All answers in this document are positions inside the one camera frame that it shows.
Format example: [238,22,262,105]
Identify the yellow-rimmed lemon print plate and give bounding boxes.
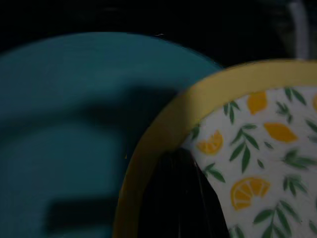
[112,59,317,238]

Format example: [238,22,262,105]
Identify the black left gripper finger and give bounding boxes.
[142,146,231,238]

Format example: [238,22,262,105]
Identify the teal plate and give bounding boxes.
[0,31,225,238]

